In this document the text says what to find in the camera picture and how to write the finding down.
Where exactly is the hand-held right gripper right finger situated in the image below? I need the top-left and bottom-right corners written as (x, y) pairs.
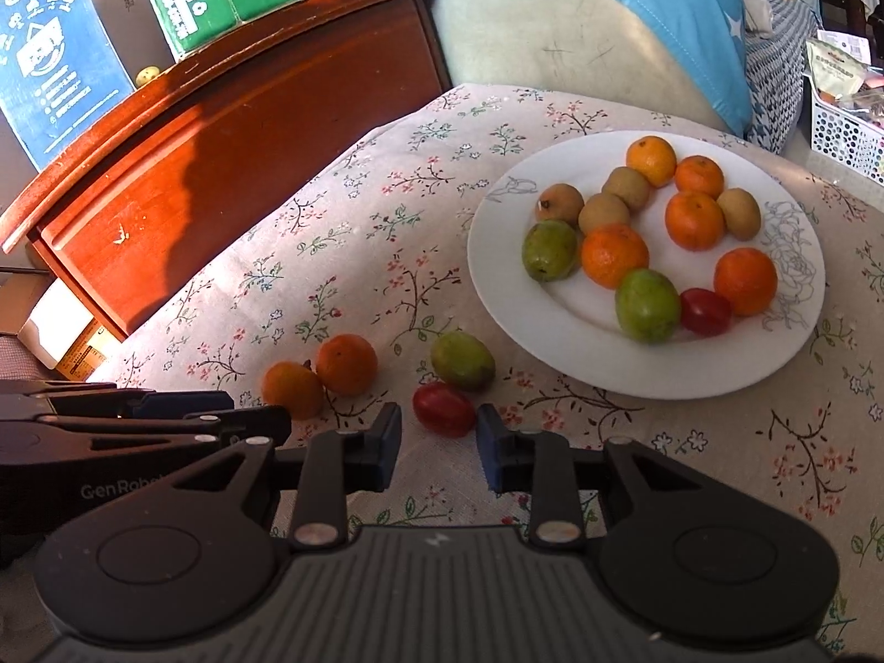
top-left (475, 402), bottom-right (695, 551)

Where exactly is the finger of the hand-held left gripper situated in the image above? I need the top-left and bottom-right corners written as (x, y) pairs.
top-left (0, 406), bottom-right (292, 460)
top-left (0, 380), bottom-right (236, 422)

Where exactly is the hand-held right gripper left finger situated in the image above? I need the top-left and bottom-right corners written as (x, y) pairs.
top-left (181, 402), bottom-right (403, 552)

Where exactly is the red cherry tomato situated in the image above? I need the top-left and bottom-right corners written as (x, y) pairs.
top-left (680, 288), bottom-right (733, 336)
top-left (413, 382), bottom-right (477, 438)

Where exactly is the white plate with flower print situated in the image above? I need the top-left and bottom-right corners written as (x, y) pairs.
top-left (467, 130), bottom-right (827, 400)

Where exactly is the green jujube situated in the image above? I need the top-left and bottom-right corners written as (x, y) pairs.
top-left (430, 330), bottom-right (497, 391)
top-left (522, 219), bottom-right (580, 283)
top-left (614, 268), bottom-right (682, 345)

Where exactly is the small brown kiwi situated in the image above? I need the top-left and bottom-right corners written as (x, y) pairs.
top-left (535, 183), bottom-right (585, 228)
top-left (602, 167), bottom-right (651, 212)
top-left (578, 192), bottom-right (632, 236)
top-left (717, 188), bottom-right (762, 241)

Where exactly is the white cardboard box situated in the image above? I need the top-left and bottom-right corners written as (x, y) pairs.
top-left (17, 296), bottom-right (122, 382)

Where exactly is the checked cloth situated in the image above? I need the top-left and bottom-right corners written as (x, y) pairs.
top-left (0, 331), bottom-right (63, 384)

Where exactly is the brown cardboard box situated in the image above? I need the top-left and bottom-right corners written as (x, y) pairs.
top-left (0, 269), bottom-right (56, 333)

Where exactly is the floral beige tablecloth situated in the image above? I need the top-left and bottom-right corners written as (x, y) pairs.
top-left (90, 83), bottom-right (884, 636)

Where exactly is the red wooden cabinet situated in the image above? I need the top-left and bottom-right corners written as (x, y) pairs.
top-left (0, 0), bottom-right (453, 343)

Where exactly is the blue printed carton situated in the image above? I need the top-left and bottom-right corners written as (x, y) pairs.
top-left (0, 0), bottom-right (138, 172)

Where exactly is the pale beige cushion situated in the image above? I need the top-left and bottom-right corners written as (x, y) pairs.
top-left (428, 0), bottom-right (733, 132)

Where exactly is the blue star-print pillow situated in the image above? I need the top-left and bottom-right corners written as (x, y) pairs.
top-left (369, 0), bottom-right (754, 139)

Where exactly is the houndstooth blanket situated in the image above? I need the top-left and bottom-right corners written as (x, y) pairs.
top-left (742, 0), bottom-right (819, 156)

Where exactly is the white perforated basket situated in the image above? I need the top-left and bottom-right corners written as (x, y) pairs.
top-left (804, 76), bottom-right (884, 184)

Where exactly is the white and green snack packet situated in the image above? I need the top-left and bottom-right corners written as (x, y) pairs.
top-left (804, 38), bottom-right (867, 112)

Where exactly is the pile of snack packets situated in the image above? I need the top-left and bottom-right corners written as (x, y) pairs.
top-left (853, 62), bottom-right (884, 118)

